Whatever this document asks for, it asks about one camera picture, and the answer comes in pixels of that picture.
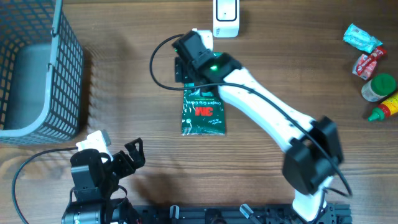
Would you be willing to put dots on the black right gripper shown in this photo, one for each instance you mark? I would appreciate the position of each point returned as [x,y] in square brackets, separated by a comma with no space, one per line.
[182,74]

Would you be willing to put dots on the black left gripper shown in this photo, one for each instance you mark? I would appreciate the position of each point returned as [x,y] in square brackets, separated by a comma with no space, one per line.
[129,167]

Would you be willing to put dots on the green snack bag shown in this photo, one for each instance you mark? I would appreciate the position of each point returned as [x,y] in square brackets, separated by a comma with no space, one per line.
[202,113]

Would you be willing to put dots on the teal wet wipes pack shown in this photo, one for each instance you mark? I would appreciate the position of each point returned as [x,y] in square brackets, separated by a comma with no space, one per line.
[360,39]

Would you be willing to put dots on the green-lid spice jar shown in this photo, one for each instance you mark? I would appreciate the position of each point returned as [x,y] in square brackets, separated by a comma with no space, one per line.
[379,87]

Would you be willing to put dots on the red Nescafe coffee stick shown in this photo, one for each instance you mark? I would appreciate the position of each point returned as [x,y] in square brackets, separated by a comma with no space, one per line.
[375,55]

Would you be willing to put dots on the red sauce bottle green cap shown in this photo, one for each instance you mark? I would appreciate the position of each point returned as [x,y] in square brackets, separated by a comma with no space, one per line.
[385,109]

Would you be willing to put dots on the red Kleenex tissue pack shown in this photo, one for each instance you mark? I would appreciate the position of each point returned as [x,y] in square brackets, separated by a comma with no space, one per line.
[368,71]

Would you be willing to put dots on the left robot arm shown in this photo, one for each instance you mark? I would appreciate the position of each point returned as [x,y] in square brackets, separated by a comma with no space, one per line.
[96,177]

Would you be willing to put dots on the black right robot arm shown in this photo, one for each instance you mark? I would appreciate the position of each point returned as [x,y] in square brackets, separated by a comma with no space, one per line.
[312,149]

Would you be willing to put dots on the white barcode scanner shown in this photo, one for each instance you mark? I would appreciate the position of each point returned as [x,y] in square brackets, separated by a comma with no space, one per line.
[226,18]

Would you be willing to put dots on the grey plastic mesh basket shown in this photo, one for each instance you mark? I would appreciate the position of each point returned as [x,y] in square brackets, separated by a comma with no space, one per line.
[41,73]

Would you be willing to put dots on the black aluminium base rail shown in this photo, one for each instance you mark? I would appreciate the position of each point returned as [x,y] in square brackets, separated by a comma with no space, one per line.
[282,213]

